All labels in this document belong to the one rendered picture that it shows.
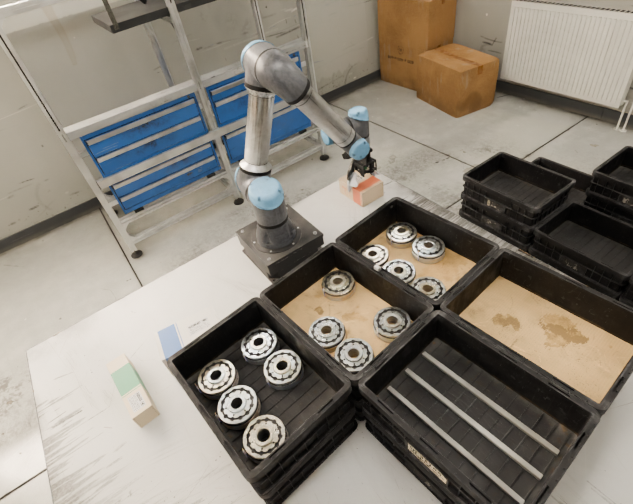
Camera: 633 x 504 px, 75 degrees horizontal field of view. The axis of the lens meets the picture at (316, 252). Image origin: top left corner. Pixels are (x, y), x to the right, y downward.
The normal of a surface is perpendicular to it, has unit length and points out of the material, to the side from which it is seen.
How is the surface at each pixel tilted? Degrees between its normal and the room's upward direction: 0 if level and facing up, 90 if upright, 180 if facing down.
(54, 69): 90
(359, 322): 0
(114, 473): 0
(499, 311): 0
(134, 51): 90
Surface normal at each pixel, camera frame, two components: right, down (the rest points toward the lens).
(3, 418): -0.15, -0.72
